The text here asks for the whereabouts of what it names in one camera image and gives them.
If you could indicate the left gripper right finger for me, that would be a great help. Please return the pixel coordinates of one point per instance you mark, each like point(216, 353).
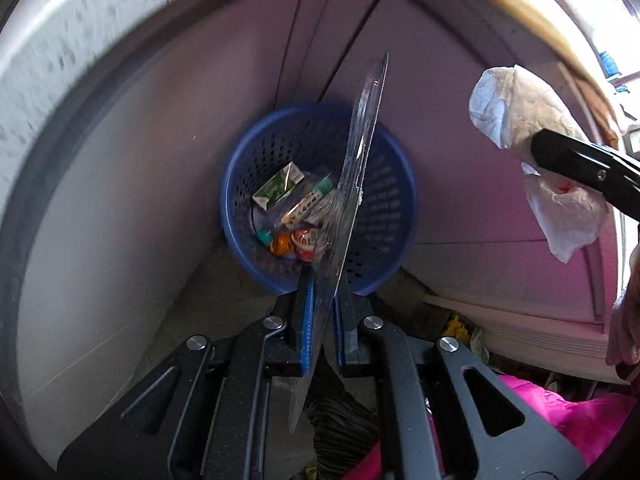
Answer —
point(349, 311)

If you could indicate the red white plastic cup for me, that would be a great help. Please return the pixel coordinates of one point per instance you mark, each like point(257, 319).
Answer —
point(305, 239)

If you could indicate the clear plastic bottle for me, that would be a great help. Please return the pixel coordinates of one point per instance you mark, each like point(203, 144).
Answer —
point(294, 208)

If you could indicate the blue trash basket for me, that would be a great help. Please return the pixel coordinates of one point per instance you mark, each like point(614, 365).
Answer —
point(314, 136)

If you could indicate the clear plastic sheet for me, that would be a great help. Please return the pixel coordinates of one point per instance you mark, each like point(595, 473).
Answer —
point(336, 232)

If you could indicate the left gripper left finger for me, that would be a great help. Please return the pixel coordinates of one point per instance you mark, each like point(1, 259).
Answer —
point(304, 317)

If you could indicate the green white carton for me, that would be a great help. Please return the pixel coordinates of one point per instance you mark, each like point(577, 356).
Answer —
point(278, 186)

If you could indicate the right hand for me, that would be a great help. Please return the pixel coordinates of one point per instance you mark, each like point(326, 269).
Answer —
point(624, 338)

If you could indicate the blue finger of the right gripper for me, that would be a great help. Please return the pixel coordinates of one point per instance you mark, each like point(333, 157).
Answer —
point(615, 176)

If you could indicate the pink left sleeve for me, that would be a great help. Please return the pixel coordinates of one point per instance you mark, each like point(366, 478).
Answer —
point(589, 425)

